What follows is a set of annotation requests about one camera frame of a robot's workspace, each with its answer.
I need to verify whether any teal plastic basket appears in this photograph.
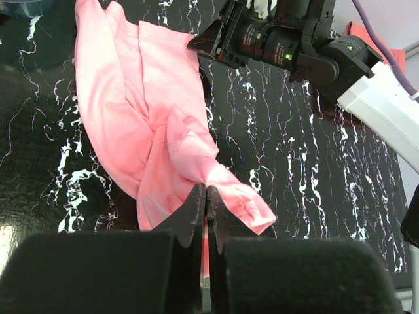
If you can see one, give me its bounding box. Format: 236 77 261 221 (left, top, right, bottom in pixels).
1 0 57 18

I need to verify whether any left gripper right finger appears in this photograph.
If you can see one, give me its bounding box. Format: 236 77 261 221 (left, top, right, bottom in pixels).
206 187 403 313

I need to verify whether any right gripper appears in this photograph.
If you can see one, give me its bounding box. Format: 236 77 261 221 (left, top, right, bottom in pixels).
187 1 314 71

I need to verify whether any pink t-shirt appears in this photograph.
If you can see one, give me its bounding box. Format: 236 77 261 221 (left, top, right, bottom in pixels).
75 1 276 233

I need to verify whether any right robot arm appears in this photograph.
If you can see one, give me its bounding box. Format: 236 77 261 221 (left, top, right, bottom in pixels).
187 1 418 169

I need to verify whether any dark red folded shirt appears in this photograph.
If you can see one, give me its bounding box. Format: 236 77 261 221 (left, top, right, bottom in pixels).
343 21 407 73

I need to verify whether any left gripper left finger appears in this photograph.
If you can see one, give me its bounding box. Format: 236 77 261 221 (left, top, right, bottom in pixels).
1 184 206 313

